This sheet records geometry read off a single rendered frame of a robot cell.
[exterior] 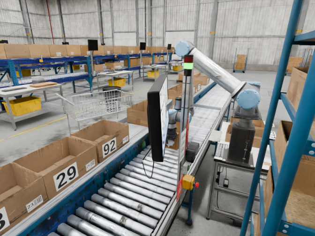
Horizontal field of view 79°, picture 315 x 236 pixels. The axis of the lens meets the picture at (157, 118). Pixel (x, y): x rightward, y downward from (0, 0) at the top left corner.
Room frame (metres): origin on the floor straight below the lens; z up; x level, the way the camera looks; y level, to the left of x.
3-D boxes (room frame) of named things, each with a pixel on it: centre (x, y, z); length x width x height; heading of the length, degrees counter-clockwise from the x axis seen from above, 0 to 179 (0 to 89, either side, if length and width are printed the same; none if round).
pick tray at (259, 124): (2.18, -1.11, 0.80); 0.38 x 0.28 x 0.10; 70
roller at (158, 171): (1.33, 0.01, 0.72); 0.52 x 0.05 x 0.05; 64
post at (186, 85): (1.08, -0.17, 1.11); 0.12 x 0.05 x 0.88; 154
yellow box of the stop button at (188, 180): (1.09, -0.24, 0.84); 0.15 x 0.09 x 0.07; 154
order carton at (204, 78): (4.60, -1.06, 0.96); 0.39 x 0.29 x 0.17; 154
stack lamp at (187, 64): (1.08, -0.16, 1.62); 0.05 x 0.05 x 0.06
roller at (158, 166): (1.39, -0.01, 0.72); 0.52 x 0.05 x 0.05; 64
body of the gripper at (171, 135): (1.62, -0.13, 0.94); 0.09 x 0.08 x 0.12; 64
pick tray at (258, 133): (1.88, -0.96, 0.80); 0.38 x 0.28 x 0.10; 65
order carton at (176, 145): (1.87, -0.15, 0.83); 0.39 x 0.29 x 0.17; 155
